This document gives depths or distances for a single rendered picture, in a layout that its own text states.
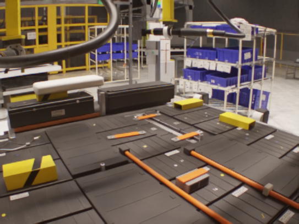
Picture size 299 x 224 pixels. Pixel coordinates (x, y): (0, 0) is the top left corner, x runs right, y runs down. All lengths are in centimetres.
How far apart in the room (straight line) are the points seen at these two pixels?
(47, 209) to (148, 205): 24
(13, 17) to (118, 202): 75
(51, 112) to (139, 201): 70
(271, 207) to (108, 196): 40
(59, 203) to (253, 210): 46
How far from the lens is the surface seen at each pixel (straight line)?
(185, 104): 127
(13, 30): 98
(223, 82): 343
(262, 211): 60
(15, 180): 68
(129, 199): 59
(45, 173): 69
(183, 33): 135
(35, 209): 61
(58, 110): 115
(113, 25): 66
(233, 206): 60
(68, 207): 59
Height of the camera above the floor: 137
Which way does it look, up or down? 17 degrees down
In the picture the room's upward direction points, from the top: straight up
